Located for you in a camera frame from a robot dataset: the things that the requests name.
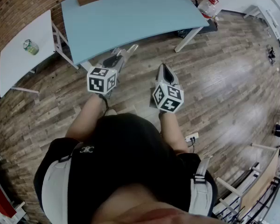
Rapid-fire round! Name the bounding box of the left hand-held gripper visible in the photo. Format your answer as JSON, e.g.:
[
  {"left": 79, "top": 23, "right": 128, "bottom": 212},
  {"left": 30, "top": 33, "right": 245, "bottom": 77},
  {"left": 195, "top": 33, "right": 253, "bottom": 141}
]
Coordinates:
[{"left": 86, "top": 44, "right": 139, "bottom": 99}]

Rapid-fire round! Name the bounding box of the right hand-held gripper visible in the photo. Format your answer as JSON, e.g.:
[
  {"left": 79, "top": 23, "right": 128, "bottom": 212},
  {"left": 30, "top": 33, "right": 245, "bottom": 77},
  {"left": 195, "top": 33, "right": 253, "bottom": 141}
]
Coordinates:
[{"left": 150, "top": 63, "right": 185, "bottom": 113}]

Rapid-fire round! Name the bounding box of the person's left forearm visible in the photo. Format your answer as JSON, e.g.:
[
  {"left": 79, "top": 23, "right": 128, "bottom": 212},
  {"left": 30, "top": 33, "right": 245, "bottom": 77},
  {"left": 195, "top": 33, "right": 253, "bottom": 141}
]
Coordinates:
[{"left": 65, "top": 93, "right": 109, "bottom": 141}]

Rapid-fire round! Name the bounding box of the person's right forearm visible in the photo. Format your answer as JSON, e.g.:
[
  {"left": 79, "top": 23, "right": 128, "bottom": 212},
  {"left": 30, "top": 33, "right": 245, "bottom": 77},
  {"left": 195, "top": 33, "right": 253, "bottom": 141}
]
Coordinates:
[{"left": 158, "top": 110, "right": 190, "bottom": 154}]

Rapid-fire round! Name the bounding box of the light blue table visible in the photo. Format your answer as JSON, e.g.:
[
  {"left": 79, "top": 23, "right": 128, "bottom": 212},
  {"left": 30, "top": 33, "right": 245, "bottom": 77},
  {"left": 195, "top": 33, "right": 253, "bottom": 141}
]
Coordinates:
[{"left": 60, "top": 0, "right": 210, "bottom": 72}]

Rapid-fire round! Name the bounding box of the white power strip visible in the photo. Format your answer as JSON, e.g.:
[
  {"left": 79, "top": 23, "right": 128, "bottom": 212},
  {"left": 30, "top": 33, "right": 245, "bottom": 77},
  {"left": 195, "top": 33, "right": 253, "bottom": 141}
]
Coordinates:
[{"left": 185, "top": 132, "right": 200, "bottom": 143}]

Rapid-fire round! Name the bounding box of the person's black t-shirt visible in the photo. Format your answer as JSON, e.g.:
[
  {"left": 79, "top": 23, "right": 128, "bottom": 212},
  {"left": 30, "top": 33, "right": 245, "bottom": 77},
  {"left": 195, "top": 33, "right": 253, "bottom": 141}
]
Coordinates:
[{"left": 34, "top": 112, "right": 219, "bottom": 224}]

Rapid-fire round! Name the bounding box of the black dotted mat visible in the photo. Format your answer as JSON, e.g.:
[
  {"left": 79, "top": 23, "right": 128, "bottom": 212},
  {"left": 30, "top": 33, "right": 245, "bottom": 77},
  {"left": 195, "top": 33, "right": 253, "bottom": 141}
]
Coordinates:
[{"left": 177, "top": 18, "right": 219, "bottom": 38}]

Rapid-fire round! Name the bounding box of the clear water bottle red label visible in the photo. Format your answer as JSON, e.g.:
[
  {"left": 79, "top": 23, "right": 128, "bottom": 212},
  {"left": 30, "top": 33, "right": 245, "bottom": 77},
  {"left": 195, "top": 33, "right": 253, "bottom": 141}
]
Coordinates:
[{"left": 197, "top": 0, "right": 220, "bottom": 20}]

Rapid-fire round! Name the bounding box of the glass jar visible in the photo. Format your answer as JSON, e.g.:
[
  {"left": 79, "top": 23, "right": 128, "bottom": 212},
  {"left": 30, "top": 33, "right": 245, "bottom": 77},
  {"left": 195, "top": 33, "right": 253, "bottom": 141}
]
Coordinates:
[{"left": 22, "top": 39, "right": 40, "bottom": 56}]

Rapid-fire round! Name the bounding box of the person's neck and chin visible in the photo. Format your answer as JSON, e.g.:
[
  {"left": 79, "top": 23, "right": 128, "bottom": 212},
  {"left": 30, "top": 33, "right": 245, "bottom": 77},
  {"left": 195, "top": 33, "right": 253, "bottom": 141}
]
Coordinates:
[{"left": 91, "top": 183, "right": 224, "bottom": 224}]

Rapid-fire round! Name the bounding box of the black floor device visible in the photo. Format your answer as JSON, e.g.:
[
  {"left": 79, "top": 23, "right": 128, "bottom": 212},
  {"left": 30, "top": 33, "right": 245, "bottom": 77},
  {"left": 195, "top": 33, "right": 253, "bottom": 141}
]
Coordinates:
[{"left": 266, "top": 44, "right": 277, "bottom": 65}]

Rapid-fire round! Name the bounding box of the white desk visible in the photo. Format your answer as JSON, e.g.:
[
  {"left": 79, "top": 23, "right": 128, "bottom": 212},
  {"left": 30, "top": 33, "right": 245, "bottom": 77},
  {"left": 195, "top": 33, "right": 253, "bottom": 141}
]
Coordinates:
[{"left": 244, "top": 5, "right": 280, "bottom": 40}]

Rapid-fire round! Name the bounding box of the red box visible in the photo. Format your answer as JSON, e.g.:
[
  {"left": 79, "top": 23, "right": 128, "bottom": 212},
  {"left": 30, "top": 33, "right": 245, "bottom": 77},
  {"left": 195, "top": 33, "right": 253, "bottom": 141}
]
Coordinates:
[{"left": 0, "top": 169, "right": 17, "bottom": 219}]

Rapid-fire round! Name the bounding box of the black wrist strap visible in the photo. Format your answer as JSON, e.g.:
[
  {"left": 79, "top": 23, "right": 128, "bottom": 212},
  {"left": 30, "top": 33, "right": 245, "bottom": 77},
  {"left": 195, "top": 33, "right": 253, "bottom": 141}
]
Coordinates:
[{"left": 98, "top": 94, "right": 109, "bottom": 115}]

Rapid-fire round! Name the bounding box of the grey shoulder strap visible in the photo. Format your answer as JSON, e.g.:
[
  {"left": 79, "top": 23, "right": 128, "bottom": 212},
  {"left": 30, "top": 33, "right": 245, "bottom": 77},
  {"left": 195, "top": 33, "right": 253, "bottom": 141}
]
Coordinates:
[
  {"left": 41, "top": 142, "right": 84, "bottom": 224},
  {"left": 188, "top": 155, "right": 216, "bottom": 217}
]

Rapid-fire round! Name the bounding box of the wooden table white frame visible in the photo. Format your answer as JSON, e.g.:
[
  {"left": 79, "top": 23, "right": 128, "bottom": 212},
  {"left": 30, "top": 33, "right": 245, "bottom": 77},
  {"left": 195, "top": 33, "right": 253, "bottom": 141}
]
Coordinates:
[{"left": 212, "top": 142, "right": 280, "bottom": 224}]

